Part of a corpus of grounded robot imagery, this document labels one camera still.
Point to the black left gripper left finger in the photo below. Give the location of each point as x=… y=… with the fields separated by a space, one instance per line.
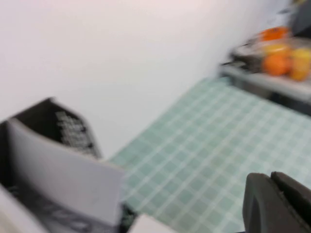
x=262 y=206

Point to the yellow fruit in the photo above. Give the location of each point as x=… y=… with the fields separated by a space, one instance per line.
x=277 y=49
x=301 y=65

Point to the black fruit tray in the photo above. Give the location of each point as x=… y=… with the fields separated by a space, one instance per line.
x=245 y=58

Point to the green checked tablecloth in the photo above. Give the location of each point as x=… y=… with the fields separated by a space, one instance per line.
x=194 y=145

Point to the grey tray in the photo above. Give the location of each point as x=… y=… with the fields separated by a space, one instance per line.
x=267 y=82

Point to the grey robot catalogue brochure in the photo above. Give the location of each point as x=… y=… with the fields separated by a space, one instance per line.
x=60 y=174

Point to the black mesh book holder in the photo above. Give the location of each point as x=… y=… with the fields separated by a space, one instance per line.
x=73 y=126

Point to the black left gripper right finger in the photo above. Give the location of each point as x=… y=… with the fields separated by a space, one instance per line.
x=298 y=201

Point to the white paper sheet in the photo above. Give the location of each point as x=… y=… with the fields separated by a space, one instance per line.
x=150 y=225

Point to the orange fruit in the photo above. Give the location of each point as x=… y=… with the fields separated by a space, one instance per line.
x=274 y=34
x=275 y=64

